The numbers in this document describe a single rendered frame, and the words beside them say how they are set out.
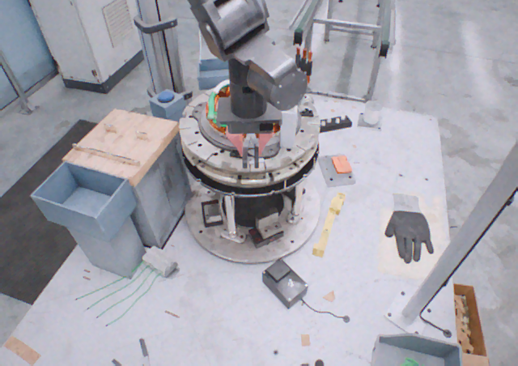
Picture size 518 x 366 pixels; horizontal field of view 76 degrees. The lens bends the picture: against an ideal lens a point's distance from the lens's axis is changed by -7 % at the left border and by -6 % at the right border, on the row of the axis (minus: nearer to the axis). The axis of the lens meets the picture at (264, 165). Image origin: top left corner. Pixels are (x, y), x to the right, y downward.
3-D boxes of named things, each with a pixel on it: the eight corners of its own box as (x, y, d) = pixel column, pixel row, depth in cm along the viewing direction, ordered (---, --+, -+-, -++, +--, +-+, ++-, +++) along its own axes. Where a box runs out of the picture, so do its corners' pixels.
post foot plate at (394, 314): (382, 316, 79) (384, 314, 78) (400, 288, 84) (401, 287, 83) (418, 341, 75) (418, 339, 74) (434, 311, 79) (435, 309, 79)
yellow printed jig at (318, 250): (325, 259, 90) (326, 252, 87) (311, 254, 91) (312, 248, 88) (345, 198, 104) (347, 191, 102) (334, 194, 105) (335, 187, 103)
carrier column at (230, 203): (236, 240, 91) (231, 187, 77) (227, 238, 92) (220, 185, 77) (239, 232, 93) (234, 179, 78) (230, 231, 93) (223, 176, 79)
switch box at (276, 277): (288, 310, 80) (290, 300, 76) (261, 281, 85) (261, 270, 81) (307, 294, 83) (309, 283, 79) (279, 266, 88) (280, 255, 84)
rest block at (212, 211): (218, 205, 98) (218, 200, 96) (222, 220, 94) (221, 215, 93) (203, 208, 97) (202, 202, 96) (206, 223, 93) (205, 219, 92)
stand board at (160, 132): (135, 187, 72) (132, 179, 71) (65, 167, 77) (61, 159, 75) (180, 129, 86) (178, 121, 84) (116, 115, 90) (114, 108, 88)
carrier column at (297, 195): (299, 219, 96) (305, 164, 82) (290, 216, 97) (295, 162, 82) (300, 211, 98) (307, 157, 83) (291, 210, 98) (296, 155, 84)
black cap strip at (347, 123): (351, 127, 128) (352, 122, 127) (314, 134, 125) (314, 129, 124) (346, 119, 132) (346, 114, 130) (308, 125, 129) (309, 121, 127)
